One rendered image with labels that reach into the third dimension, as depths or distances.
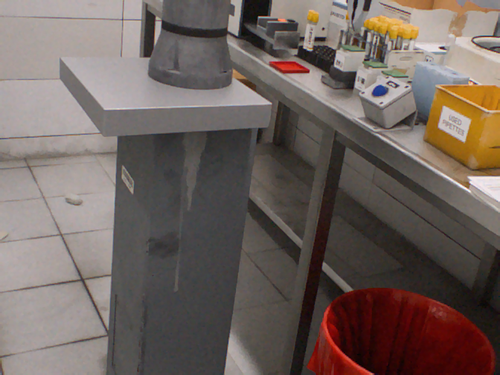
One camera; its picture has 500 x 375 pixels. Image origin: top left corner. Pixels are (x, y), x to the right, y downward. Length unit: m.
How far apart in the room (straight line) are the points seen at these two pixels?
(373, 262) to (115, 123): 1.17
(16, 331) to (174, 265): 0.89
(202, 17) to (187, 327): 0.61
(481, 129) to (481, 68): 0.36
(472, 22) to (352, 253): 0.74
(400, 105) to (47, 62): 2.03
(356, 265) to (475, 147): 0.94
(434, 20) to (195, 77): 0.73
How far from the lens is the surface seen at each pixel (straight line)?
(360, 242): 2.13
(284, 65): 1.56
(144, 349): 1.37
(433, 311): 1.60
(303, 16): 1.84
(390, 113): 1.23
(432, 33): 1.72
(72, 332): 2.07
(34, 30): 2.98
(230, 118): 1.12
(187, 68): 1.16
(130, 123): 1.05
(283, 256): 2.51
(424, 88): 1.34
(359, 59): 1.46
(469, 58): 1.50
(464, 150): 1.16
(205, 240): 1.28
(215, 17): 1.17
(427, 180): 1.12
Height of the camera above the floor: 1.27
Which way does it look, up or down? 25 degrees down
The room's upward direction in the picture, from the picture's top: 8 degrees clockwise
